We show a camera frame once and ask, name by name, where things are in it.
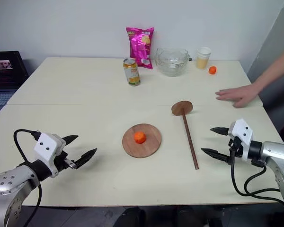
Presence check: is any long wooden spoon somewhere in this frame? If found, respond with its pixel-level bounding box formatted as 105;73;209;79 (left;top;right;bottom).
171;100;200;171

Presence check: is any person's bare hand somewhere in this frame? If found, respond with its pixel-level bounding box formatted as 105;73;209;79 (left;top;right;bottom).
215;84;264;109

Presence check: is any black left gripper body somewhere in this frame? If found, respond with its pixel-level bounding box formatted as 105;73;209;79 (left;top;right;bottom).
53;139;76;172

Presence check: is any dark rounded shape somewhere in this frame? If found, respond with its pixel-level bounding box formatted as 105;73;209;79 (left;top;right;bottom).
113;207;147;227

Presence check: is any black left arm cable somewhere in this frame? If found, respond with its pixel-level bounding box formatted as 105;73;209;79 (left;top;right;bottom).
13;129;43;227

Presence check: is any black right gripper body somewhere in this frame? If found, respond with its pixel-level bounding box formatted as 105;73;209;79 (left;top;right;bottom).
226;136;243;165

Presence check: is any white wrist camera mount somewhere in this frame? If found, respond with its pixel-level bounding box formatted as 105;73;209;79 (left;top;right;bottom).
34;132;67;178
227;118;254;162

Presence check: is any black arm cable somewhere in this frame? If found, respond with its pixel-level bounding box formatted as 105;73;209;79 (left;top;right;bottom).
13;129;43;227
230;139;284;204

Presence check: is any black laptop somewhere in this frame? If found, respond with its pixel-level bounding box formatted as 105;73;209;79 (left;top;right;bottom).
0;50;30;106

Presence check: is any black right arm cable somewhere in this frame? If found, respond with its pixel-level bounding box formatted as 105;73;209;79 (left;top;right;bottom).
230;139;284;204

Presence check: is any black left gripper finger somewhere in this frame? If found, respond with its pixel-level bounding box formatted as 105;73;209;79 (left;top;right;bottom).
61;135;80;146
73;148;98;169

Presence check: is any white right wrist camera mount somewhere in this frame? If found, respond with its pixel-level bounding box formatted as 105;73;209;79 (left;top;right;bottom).
227;118;254;162

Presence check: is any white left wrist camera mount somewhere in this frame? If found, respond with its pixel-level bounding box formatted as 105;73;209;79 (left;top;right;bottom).
34;132;67;178

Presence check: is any round wooden board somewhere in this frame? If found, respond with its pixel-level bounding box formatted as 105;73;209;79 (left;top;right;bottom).
122;123;162;159

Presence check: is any pink chips bag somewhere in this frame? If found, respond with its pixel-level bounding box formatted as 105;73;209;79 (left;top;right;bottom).
125;26;155;70

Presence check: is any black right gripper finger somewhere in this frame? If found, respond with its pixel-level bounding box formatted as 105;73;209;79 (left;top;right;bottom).
200;148;230;163
210;126;230;137

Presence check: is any clear glass bowl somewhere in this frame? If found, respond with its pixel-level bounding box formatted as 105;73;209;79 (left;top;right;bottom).
154;47;190;77

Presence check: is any orange fruit on board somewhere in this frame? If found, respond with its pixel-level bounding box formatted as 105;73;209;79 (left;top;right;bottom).
133;131;147;144

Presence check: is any yellow green drink can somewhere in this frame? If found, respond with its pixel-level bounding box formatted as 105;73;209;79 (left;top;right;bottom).
123;58;141;87

